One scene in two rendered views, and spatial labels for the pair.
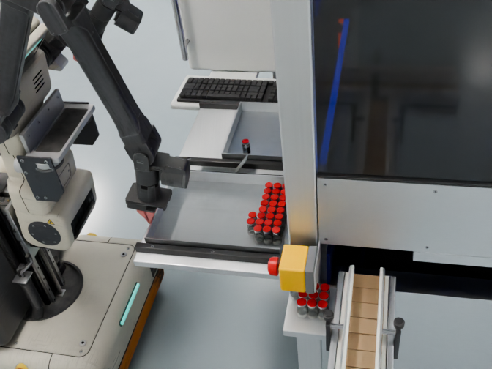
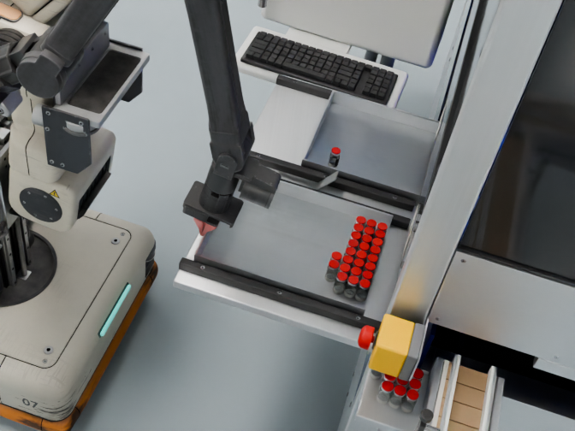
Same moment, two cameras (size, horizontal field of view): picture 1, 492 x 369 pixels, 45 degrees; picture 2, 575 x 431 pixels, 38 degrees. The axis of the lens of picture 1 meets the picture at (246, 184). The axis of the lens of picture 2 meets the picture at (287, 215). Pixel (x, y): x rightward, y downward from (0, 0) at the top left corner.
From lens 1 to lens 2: 0.30 m
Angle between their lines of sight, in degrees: 8
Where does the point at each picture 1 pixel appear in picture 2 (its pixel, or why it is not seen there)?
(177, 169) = (267, 185)
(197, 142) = (269, 132)
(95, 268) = (75, 251)
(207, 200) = (276, 220)
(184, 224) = (243, 245)
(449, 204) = not seen: outside the picture
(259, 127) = (352, 131)
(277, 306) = (297, 349)
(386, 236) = (513, 333)
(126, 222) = (111, 189)
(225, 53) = (316, 10)
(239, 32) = not seen: outside the picture
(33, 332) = not seen: outside the picture
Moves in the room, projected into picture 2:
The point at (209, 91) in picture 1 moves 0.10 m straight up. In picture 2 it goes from (287, 58) to (292, 26)
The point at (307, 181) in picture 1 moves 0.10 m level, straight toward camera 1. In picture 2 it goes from (443, 252) to (442, 303)
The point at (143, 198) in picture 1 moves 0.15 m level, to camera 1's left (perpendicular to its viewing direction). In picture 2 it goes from (208, 207) to (126, 199)
